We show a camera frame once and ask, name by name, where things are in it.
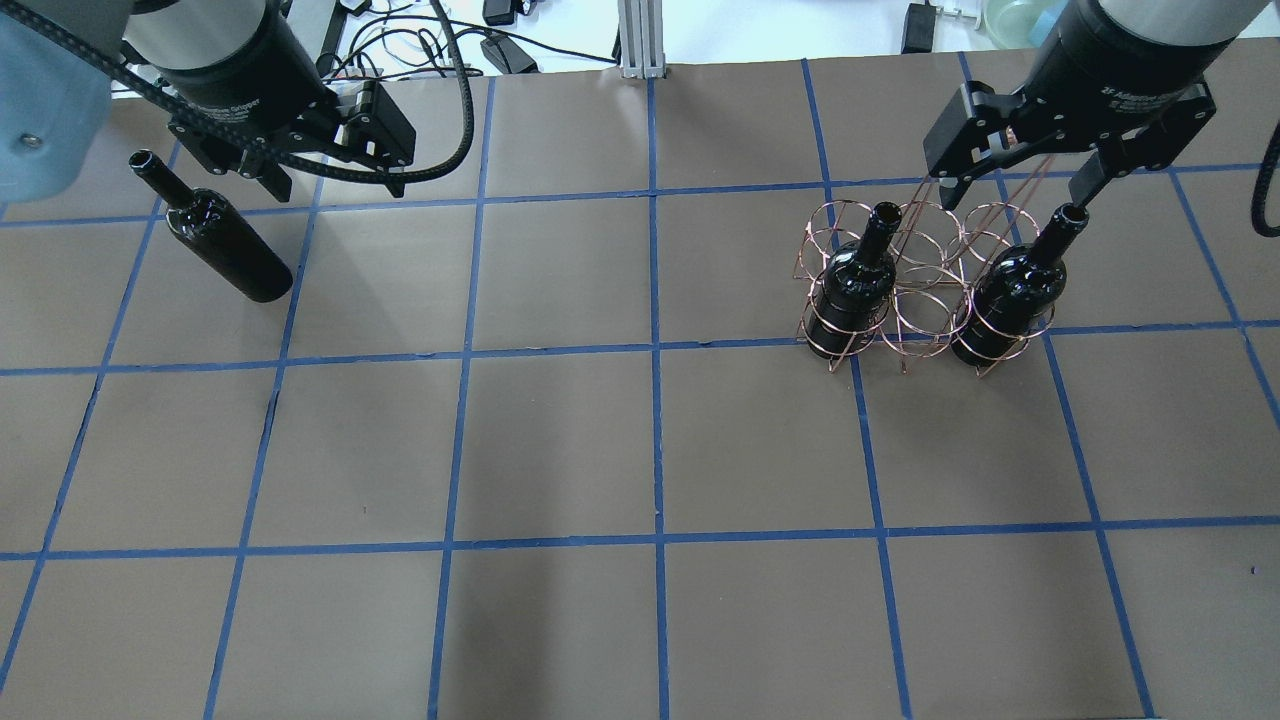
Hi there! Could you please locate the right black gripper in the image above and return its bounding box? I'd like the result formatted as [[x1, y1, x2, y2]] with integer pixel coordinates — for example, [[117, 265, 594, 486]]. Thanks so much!
[[923, 1, 1219, 211]]

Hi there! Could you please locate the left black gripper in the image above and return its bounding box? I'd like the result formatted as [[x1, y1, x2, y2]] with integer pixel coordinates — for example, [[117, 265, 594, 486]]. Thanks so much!
[[150, 5, 417, 202]]

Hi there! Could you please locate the black wine bottle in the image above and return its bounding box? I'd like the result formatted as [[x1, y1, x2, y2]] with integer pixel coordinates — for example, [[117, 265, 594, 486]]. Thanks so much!
[[805, 201, 902, 361], [128, 149, 294, 304], [950, 202, 1091, 368]]

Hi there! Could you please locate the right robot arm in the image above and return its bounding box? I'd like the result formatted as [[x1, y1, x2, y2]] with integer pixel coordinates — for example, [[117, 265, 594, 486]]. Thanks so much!
[[923, 1, 1265, 210]]

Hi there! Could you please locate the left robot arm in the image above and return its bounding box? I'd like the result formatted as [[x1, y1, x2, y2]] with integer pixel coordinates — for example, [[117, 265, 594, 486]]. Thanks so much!
[[3, 1, 416, 202]]

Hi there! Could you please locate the black wine bottle in basket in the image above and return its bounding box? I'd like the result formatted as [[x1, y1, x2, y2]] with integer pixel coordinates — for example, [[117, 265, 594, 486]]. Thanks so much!
[[950, 202, 1091, 368], [805, 201, 902, 361]]

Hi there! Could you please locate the green glass bowl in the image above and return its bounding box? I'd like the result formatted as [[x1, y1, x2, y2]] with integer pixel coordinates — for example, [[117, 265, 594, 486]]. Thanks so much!
[[980, 1, 1068, 49]]

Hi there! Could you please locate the black power adapter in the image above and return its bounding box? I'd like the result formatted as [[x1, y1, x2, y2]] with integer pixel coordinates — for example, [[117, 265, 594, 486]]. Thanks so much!
[[480, 35, 540, 76]]

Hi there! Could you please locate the copper wire wine basket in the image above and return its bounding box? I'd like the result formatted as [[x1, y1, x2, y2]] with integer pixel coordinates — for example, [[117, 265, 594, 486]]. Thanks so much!
[[794, 155, 1056, 377]]

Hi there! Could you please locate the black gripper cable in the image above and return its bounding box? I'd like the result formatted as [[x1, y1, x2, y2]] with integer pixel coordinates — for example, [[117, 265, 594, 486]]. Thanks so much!
[[0, 0, 475, 186]]

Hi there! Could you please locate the aluminium frame post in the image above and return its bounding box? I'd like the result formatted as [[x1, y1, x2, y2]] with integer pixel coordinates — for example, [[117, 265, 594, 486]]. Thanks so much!
[[617, 0, 667, 79]]

